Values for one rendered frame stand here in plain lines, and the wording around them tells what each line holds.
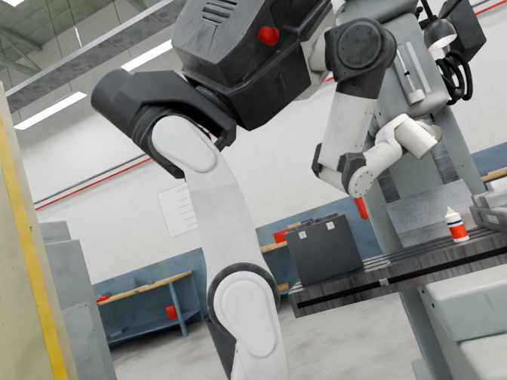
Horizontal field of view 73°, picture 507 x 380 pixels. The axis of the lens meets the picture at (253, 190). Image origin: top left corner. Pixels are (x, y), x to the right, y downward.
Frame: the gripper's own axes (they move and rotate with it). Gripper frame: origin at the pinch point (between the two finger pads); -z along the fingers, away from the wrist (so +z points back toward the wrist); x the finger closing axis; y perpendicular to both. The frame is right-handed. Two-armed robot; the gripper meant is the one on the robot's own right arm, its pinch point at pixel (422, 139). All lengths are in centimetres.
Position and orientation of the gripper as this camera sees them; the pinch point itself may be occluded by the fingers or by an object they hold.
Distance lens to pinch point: 125.6
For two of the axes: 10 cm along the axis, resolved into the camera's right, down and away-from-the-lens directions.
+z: -5.6, 0.8, -8.3
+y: 3.1, 9.4, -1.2
